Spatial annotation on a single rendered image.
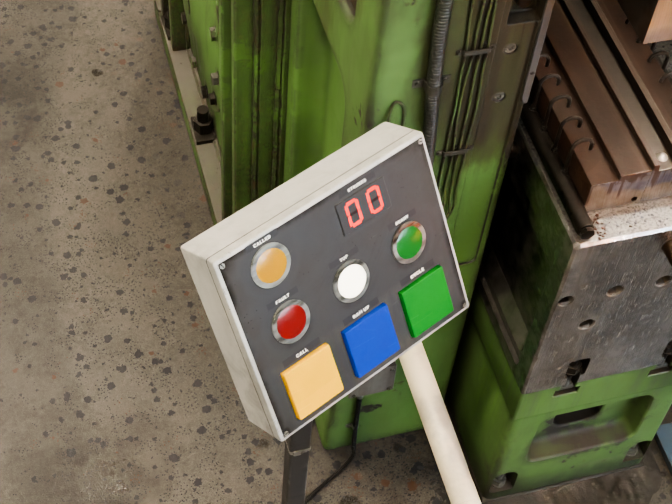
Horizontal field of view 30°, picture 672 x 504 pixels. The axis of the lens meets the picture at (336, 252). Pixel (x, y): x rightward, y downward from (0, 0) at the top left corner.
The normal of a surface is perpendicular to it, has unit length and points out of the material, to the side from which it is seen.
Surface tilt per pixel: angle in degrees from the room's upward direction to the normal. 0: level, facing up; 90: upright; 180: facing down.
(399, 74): 90
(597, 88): 0
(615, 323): 90
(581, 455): 90
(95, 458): 0
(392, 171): 60
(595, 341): 90
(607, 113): 0
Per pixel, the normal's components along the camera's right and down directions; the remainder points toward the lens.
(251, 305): 0.59, 0.25
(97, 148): 0.07, -0.59
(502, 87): 0.27, 0.79
